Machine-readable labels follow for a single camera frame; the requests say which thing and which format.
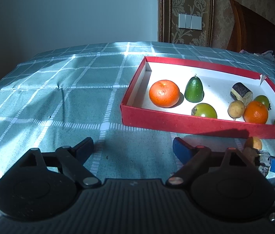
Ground tan longan back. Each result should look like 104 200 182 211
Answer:
244 137 263 150

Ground tan longan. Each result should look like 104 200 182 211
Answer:
244 137 263 150
228 100 245 120

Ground light green tomato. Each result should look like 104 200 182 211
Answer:
191 103 217 119

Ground orange tangerine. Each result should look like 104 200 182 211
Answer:
243 101 269 124
149 80 180 108

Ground green pointed cucumber end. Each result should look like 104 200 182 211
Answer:
184 75 204 103

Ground tan longan front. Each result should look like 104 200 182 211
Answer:
228 100 245 120

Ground dark green tomato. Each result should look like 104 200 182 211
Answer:
254 95 271 110

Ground teal plaid tablecloth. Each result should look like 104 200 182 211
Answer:
0 42 275 179

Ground red shallow cardboard tray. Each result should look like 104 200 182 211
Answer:
120 57 275 139

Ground colourful bedding pile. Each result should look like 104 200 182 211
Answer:
239 50 275 63

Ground white wall switch panel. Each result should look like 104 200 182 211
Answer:
178 14 202 30

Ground ornate wallpaper panel frame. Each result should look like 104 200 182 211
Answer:
158 0 215 47

